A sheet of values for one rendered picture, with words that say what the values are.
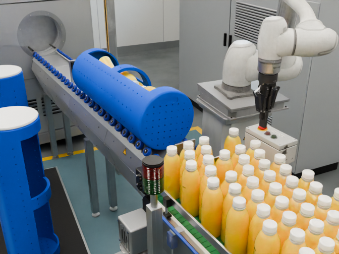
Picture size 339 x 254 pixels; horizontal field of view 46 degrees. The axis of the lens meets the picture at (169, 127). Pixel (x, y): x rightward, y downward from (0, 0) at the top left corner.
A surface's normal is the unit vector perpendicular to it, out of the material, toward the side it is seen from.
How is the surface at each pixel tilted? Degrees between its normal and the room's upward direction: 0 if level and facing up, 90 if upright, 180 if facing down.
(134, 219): 0
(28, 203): 90
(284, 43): 88
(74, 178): 0
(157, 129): 90
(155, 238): 90
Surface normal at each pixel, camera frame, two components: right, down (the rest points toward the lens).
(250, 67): 0.03, 0.44
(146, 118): 0.52, 0.36
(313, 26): -0.07, -0.54
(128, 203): 0.00, -0.90
